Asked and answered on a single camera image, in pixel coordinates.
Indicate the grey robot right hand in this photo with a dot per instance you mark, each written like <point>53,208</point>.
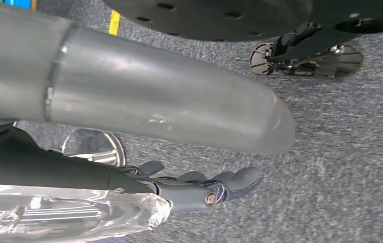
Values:
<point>144,97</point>

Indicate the yellow floor tape strip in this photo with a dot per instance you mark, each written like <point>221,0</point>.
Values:
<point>114,23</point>

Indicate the clear plastic sheet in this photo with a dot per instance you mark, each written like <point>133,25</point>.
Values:
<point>60,218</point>

